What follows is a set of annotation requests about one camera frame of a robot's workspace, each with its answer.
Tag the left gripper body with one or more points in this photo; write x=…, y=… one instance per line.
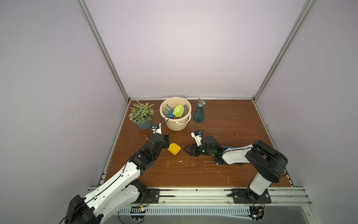
x=165, y=143

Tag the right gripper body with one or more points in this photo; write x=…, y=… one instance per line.
x=194, y=150

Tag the yellow plastic scoop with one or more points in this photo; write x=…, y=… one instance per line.
x=174, y=148

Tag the blue fork yellow handle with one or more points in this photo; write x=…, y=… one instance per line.
x=169, y=112

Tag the green trowel wooden handle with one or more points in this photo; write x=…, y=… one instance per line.
x=179, y=111

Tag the teal spray bottle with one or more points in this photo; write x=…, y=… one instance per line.
x=199, y=114

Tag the purple trowel pink handle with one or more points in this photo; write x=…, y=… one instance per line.
x=184, y=112

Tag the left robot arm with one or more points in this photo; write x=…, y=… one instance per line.
x=121, y=190

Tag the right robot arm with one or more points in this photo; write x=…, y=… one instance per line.
x=269, y=163

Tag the cream plastic bucket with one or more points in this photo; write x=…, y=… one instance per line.
x=176, y=124

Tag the potted green plant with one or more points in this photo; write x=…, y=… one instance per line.
x=141, y=114

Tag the left controller board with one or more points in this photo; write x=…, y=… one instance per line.
x=137, y=214

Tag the controller board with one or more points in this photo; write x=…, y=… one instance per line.
x=137, y=214
x=256, y=213

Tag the right controller board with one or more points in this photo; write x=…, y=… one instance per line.
x=256, y=213

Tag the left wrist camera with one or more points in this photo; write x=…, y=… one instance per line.
x=156, y=128

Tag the aluminium mounting rail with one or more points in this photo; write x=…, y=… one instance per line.
x=218, y=196

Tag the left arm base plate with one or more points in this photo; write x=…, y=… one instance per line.
x=148, y=196

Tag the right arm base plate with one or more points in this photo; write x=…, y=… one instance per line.
x=247, y=196

